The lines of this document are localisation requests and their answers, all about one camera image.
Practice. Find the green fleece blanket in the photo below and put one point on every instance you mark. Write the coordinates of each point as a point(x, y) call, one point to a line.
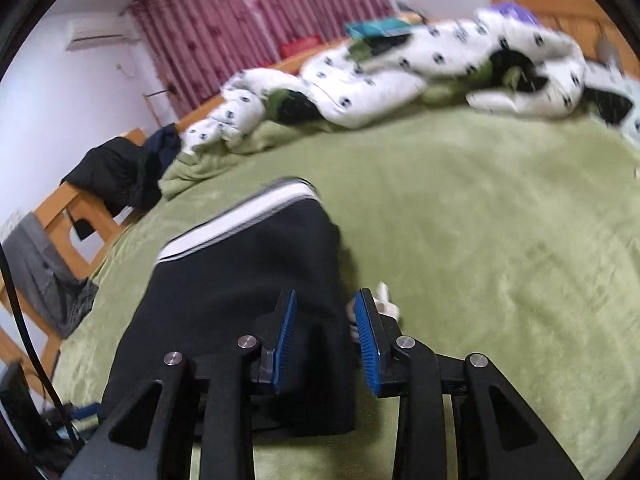
point(475, 210)

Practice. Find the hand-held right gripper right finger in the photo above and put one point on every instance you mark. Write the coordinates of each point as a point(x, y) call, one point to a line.
point(368, 347)

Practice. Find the wooden clothes rack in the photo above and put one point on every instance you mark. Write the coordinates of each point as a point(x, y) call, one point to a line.
point(159, 102)

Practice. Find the dark object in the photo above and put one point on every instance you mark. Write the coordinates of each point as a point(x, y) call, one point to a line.
point(22, 410)

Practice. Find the white air conditioner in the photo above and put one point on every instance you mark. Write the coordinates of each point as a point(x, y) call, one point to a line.
point(100, 32)

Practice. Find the black jacket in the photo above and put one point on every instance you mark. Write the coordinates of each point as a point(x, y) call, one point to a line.
point(110, 170)

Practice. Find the navy garment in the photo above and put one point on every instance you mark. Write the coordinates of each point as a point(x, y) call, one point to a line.
point(162, 145)

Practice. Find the purple plush thing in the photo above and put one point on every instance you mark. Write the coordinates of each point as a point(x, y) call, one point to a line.
point(512, 11)

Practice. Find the red striped curtain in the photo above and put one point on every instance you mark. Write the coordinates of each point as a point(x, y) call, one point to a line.
point(215, 25)

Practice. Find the wooden bed frame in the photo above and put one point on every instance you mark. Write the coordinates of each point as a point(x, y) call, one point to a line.
point(60, 210)

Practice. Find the black pants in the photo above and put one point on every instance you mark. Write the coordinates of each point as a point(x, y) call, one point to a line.
point(225, 285)

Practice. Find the grey jeans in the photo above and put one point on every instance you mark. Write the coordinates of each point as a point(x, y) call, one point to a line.
point(40, 270)

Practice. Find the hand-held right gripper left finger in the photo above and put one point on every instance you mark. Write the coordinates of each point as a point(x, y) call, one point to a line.
point(284, 345)

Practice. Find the white floral quilt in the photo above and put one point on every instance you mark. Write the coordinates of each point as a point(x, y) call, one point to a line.
point(360, 80)

